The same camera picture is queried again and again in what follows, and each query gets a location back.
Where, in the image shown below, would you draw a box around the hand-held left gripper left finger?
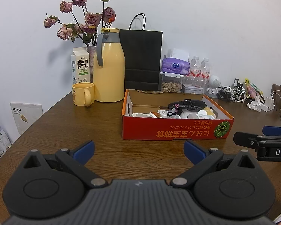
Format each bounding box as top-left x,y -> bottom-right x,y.
23,140 -> 108,189

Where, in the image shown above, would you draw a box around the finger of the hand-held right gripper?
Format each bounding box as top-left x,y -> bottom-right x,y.
263,126 -> 281,136
233,131 -> 281,152

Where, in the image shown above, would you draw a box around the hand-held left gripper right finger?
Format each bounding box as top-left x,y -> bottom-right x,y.
170,139 -> 255,188

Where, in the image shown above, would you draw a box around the red cardboard box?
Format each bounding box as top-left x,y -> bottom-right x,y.
121,89 -> 235,141

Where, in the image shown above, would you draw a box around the white yellow plush hamster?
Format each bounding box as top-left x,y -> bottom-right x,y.
204,107 -> 219,119

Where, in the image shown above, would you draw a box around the black braided cable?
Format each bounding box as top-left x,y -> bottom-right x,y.
167,103 -> 203,117

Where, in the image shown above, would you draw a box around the dark blue zip pouch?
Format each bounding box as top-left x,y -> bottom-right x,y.
168,99 -> 208,111

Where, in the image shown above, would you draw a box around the white power adapter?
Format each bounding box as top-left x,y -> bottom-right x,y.
261,90 -> 281,112

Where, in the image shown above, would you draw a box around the crumpled white tissue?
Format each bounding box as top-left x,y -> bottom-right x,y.
246,98 -> 263,112

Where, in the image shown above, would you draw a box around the brown paper bag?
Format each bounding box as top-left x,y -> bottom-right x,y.
271,84 -> 281,120

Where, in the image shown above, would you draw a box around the colourful snack packet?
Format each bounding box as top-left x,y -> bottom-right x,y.
245,78 -> 265,104

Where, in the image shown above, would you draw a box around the yellow mug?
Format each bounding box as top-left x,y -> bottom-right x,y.
72,82 -> 95,107

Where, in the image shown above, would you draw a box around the white robot speaker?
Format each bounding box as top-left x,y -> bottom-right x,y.
206,75 -> 221,98

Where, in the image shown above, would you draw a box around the pale tin box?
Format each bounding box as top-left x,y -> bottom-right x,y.
181,83 -> 204,95

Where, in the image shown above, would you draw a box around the clear snack container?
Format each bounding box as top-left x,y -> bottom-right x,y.
160,71 -> 184,93

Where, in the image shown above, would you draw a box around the clear water bottle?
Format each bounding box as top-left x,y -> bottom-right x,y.
200,58 -> 211,92
190,56 -> 200,85

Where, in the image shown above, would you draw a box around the yellow thermos jug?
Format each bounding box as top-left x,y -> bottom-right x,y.
93,28 -> 126,103

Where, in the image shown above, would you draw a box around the white milk carton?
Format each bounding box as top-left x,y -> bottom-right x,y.
71,47 -> 90,84

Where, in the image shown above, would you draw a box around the blue white bag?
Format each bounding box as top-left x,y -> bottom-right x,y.
0,127 -> 12,162

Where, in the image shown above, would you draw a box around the purple tissue pack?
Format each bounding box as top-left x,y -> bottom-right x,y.
161,57 -> 191,74

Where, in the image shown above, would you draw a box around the pale speckled vase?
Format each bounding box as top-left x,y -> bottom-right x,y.
87,46 -> 97,83

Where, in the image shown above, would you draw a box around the black paper bag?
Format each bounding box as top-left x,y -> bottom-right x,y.
119,13 -> 163,92

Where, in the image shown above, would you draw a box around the dried pink roses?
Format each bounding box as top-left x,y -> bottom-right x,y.
44,0 -> 116,47

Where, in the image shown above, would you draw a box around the white cable bundle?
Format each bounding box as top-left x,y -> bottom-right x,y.
231,87 -> 249,103

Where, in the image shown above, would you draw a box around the black cable bundle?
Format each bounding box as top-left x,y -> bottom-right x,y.
217,86 -> 233,102

